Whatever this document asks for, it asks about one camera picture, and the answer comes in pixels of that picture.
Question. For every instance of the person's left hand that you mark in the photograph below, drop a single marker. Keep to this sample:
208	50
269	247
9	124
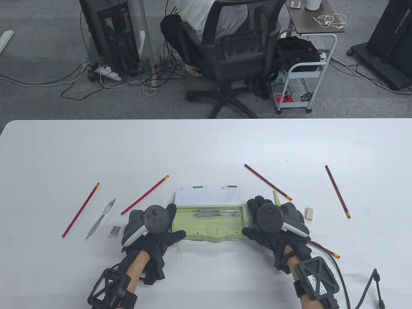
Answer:
176	235

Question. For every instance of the person's right hand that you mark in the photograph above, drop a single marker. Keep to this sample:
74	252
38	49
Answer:
254	206

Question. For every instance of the green scissors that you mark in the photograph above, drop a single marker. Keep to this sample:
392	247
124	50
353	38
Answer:
276	197

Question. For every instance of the green panda pencil case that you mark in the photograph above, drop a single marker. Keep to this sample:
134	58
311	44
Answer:
206	230

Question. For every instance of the silver ballpoint pen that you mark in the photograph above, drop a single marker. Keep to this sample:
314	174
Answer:
212	211
212	215

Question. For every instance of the clear grey-grip pen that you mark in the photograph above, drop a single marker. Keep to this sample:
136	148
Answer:
100	219

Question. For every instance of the person's left forearm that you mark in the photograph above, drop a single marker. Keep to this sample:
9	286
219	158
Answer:
138	268

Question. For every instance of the person's right forearm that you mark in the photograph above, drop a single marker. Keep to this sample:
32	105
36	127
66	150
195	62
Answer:
292	267

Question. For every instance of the red pencil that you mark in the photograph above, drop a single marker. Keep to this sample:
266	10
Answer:
267	182
145	194
80	210
328	251
337	191

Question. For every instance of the black white hand controller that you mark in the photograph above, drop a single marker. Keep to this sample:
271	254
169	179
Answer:
269	217
156	219

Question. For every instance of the white eraser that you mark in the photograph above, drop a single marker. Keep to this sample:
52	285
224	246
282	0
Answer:
309	213

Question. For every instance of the small red container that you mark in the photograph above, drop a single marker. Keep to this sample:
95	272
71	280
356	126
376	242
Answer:
287	98

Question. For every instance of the white rolling cart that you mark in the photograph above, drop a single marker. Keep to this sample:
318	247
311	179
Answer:
305	74

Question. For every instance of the black mesh office chair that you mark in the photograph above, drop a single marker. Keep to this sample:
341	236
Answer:
231	64

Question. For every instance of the black bag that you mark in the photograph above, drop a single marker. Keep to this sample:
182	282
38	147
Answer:
296	51

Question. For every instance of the white power adapter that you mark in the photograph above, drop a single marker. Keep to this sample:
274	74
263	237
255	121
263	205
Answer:
323	56

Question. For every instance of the white power strip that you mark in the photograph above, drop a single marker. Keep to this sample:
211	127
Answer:
109	73

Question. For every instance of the brown wooden side table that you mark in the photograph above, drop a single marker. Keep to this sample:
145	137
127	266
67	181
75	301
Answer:
309	24

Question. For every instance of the small grey device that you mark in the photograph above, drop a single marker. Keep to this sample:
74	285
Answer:
296	4

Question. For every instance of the black computer tower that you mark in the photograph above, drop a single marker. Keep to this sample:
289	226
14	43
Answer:
112	35

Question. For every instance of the white cup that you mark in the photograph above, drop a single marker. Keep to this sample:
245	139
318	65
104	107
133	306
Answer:
313	4

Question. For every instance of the grey metal desk leg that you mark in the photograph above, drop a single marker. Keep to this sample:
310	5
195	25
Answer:
143	19

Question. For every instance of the black wheeled stand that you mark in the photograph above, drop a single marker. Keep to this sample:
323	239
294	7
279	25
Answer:
389	32

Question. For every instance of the white table foot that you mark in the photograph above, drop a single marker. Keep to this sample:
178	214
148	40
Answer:
5	38

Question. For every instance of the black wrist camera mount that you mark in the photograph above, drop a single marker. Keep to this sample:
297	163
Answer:
317	278
111	288

